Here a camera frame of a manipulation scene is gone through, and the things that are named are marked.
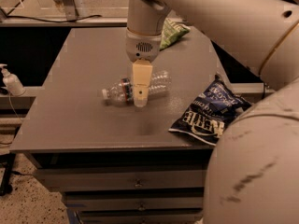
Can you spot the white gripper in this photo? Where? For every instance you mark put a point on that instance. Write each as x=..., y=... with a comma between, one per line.
x=142, y=48

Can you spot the clear plastic water bottle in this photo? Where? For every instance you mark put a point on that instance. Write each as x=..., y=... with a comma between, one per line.
x=128, y=91

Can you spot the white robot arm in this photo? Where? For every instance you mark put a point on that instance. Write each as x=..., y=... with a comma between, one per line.
x=253, y=172

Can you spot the white pump dispenser bottle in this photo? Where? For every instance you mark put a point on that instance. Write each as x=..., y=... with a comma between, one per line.
x=11, y=81

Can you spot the green chip bag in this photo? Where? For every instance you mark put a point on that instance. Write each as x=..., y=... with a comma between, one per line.
x=172, y=32

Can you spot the blue kettle chip bag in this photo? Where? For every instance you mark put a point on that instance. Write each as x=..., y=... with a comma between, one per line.
x=210, y=113

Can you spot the grey drawer cabinet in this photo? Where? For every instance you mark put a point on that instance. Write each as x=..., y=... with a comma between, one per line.
x=119, y=164

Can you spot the metal frame post left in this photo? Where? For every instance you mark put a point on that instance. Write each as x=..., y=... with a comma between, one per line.
x=74, y=9

